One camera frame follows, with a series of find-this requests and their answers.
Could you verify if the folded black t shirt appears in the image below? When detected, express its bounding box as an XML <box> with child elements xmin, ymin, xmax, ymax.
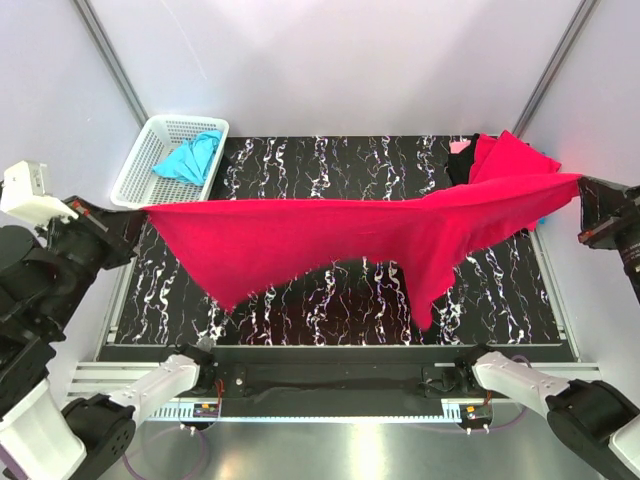
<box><xmin>445</xmin><ymin>134</ymin><xmax>480</xmax><ymax>186</ymax></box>

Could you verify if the cyan crumpled t shirt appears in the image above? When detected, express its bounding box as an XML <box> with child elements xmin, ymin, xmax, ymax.
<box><xmin>152</xmin><ymin>130</ymin><xmax>222</xmax><ymax>187</ymax></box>

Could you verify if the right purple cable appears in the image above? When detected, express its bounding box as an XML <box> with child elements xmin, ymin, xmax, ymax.
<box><xmin>462</xmin><ymin>354</ymin><xmax>531</xmax><ymax>434</ymax></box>

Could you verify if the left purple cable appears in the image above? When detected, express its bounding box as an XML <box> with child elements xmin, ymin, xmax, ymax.
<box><xmin>122</xmin><ymin>424</ymin><xmax>214</xmax><ymax>480</ymax></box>

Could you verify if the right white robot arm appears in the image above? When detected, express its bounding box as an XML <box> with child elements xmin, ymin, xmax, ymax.
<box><xmin>453</xmin><ymin>177</ymin><xmax>639</xmax><ymax>479</ymax></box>

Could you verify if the purple cable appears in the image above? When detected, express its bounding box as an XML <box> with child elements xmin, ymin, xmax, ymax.
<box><xmin>462</xmin><ymin>354</ymin><xmax>531</xmax><ymax>434</ymax></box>
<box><xmin>122</xmin><ymin>424</ymin><xmax>214</xmax><ymax>480</ymax></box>

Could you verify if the right aluminium corner post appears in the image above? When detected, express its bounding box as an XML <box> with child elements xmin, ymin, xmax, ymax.
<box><xmin>511</xmin><ymin>0</ymin><xmax>600</xmax><ymax>138</ymax></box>

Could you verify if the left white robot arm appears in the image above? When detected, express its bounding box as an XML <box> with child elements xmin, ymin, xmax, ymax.
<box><xmin>1</xmin><ymin>196</ymin><xmax>216</xmax><ymax>479</ymax></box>

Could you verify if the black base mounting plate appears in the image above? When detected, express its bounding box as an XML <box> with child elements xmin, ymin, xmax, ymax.
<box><xmin>183</xmin><ymin>346</ymin><xmax>479</xmax><ymax>419</ymax></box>

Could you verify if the folded pink t shirt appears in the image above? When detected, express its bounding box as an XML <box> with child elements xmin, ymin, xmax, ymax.
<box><xmin>449</xmin><ymin>140</ymin><xmax>471</xmax><ymax>154</ymax></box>

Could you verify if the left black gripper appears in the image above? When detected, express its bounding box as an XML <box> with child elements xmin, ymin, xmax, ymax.
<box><xmin>34</xmin><ymin>187</ymin><xmax>152</xmax><ymax>326</ymax></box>

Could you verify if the left aluminium corner post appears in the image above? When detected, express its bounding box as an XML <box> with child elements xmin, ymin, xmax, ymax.
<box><xmin>71</xmin><ymin>0</ymin><xmax>149</xmax><ymax>127</ymax></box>

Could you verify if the folded red t shirt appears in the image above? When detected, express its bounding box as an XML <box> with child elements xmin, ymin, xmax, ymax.
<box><xmin>469</xmin><ymin>131</ymin><xmax>561</xmax><ymax>184</ymax></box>

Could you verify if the aluminium corner post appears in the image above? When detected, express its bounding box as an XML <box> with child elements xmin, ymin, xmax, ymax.
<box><xmin>511</xmin><ymin>0</ymin><xmax>600</xmax><ymax>138</ymax></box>
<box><xmin>71</xmin><ymin>0</ymin><xmax>149</xmax><ymax>127</ymax></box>

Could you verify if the red polo shirt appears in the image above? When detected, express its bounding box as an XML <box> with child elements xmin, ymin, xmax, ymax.
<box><xmin>146</xmin><ymin>173</ymin><xmax>579</xmax><ymax>329</ymax></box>

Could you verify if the aluminium frame rail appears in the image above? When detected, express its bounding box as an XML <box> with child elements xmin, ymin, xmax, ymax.
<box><xmin>66</xmin><ymin>362</ymin><xmax>602</xmax><ymax>401</ymax></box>

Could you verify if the white plastic laundry basket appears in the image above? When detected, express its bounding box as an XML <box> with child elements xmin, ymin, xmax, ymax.
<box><xmin>110</xmin><ymin>114</ymin><xmax>230</xmax><ymax>209</ymax></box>

